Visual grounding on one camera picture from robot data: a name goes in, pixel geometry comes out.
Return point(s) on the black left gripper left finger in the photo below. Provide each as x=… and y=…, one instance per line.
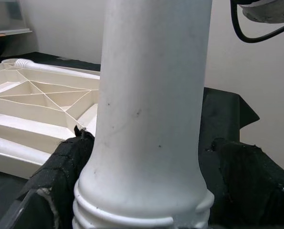
x=58, y=171

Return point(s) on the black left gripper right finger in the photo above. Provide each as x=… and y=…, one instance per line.
x=251, y=181

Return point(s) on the white plastic children table top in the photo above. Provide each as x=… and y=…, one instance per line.
x=24, y=124

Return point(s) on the white plastic table leg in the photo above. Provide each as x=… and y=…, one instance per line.
x=151, y=95
x=60, y=70

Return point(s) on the clear plastic container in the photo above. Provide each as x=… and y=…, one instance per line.
x=3, y=14

